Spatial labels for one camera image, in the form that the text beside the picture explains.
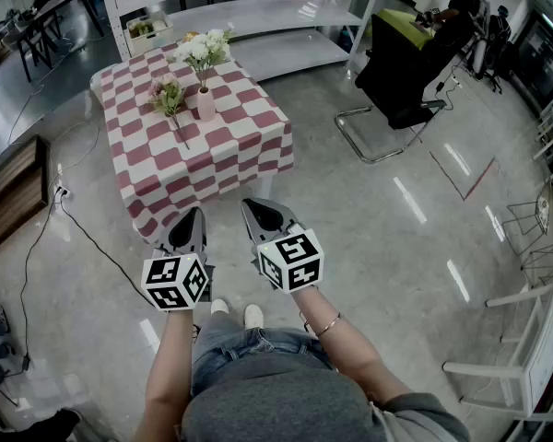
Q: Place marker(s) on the orange fruit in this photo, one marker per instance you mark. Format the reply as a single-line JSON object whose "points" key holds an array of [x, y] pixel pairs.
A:
{"points": [[191, 37]]}

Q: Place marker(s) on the person's white shoe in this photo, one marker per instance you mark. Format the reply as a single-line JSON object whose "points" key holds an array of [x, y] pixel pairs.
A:
{"points": [[253, 316], [220, 306]]}

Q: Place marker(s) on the person's right white shoe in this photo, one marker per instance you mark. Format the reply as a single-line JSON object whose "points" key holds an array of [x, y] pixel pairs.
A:
{"points": [[253, 316]]}

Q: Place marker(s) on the white metal shelf rack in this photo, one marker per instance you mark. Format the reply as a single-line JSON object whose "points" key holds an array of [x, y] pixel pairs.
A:
{"points": [[267, 16]]}

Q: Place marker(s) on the black swivel chair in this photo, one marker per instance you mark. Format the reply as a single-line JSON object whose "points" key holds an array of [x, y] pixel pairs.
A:
{"points": [[495, 35]]}

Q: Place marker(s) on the dark display screen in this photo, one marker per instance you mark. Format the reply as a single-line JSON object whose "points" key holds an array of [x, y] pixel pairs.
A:
{"points": [[541, 62]]}

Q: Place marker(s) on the green cloth table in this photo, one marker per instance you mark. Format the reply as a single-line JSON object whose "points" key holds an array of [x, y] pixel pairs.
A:
{"points": [[403, 21]]}

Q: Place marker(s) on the person's right forearm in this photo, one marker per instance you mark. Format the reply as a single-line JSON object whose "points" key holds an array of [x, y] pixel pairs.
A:
{"points": [[345, 352]]}

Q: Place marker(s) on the white frame table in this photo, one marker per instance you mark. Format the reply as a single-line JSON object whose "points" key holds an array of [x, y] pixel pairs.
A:
{"points": [[544, 362]]}

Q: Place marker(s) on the person's left forearm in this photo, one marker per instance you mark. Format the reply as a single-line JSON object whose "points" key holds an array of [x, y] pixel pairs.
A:
{"points": [[166, 366]]}

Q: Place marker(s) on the person's grey shirt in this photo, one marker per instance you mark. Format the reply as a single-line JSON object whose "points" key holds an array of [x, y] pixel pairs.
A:
{"points": [[281, 403]]}

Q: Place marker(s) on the long black table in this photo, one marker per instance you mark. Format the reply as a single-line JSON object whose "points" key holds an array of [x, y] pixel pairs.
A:
{"points": [[60, 5]]}

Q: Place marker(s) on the pink vase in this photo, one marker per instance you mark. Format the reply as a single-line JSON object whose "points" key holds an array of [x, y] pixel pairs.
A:
{"points": [[206, 106]]}

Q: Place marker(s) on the red white checkered tablecloth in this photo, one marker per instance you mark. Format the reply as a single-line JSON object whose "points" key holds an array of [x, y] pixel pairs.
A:
{"points": [[230, 131]]}

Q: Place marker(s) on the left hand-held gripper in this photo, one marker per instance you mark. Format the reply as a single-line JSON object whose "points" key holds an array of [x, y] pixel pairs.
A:
{"points": [[175, 281]]}

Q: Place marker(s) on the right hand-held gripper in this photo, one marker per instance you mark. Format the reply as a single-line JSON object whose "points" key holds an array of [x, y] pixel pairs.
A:
{"points": [[290, 260]]}

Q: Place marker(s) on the pink flower bouquet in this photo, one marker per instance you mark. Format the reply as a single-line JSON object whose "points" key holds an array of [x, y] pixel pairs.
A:
{"points": [[167, 95]]}

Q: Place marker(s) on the white storage basket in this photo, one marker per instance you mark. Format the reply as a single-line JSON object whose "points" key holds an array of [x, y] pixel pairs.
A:
{"points": [[147, 35]]}

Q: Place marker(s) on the person's left white shoe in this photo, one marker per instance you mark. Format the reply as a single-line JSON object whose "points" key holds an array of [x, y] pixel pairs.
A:
{"points": [[220, 306]]}

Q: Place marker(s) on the person's blue jeans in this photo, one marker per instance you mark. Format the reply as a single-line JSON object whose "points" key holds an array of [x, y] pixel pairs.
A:
{"points": [[239, 348]]}

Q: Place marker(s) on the brown wooden pallet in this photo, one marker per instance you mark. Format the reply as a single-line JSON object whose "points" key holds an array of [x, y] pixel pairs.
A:
{"points": [[14, 191]]}

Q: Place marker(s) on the black cantilever office chair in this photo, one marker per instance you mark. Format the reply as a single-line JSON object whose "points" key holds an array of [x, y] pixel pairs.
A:
{"points": [[396, 62]]}

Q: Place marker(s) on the white plastic bin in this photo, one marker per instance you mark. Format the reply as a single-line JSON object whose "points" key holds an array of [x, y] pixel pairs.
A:
{"points": [[97, 78]]}

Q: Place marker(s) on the white power strip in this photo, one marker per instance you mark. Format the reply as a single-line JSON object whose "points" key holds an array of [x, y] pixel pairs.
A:
{"points": [[62, 192]]}

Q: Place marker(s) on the white flower bouquet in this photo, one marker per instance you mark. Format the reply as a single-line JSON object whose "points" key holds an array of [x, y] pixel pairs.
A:
{"points": [[200, 51]]}

